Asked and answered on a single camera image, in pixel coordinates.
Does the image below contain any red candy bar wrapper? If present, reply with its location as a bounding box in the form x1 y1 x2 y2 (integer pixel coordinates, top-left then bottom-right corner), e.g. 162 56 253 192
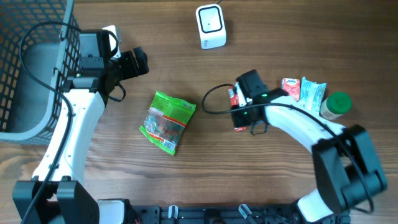
228 86 247 131

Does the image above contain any green snack packet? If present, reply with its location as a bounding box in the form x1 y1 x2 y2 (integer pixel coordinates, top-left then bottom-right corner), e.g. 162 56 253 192
139 91 196 155

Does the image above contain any teal wipes packet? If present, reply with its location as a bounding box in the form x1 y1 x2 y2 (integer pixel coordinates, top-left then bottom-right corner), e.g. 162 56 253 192
298 77 327 115

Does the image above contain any green lid jar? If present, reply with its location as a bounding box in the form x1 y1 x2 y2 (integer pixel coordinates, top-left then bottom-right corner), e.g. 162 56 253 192
320 92 352 120

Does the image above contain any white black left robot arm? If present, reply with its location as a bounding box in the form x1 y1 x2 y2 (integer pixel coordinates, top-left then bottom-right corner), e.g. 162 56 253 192
12 47 149 223

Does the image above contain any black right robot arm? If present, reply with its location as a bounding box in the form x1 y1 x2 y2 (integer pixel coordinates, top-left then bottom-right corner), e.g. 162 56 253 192
228 86 387 223

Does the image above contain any white barcode scanner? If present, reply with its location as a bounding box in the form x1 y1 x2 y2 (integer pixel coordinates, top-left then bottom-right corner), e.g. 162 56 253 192
195 4 226 50

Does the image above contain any grey plastic mesh basket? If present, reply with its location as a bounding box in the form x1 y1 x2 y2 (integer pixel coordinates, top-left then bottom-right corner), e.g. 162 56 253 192
1 0 80 145

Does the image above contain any black right camera cable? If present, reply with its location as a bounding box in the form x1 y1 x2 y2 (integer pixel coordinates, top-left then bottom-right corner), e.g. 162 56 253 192
201 83 376 215

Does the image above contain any black camera cable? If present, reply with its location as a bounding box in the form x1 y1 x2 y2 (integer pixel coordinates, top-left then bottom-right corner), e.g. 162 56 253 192
18 20 81 224
201 83 376 215

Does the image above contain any black left camera cable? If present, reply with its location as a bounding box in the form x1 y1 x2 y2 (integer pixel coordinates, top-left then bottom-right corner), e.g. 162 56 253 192
18 20 81 224

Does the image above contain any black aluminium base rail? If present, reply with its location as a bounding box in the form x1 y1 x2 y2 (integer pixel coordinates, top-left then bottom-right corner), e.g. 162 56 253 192
126 204 307 224

